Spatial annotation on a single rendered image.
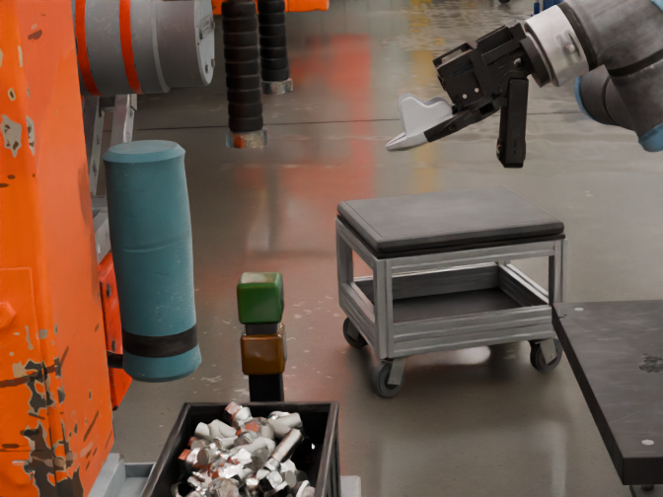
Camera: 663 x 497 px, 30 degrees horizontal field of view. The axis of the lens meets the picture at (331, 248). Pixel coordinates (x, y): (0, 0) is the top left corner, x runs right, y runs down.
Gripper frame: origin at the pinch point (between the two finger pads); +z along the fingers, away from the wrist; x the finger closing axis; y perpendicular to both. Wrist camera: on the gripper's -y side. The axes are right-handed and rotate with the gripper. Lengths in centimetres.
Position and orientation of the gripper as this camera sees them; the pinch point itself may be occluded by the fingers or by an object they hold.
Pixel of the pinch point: (398, 148)
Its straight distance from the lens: 153.3
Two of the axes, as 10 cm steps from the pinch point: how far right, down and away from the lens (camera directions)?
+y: -4.7, -8.4, -2.6
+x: 0.4, 2.8, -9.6
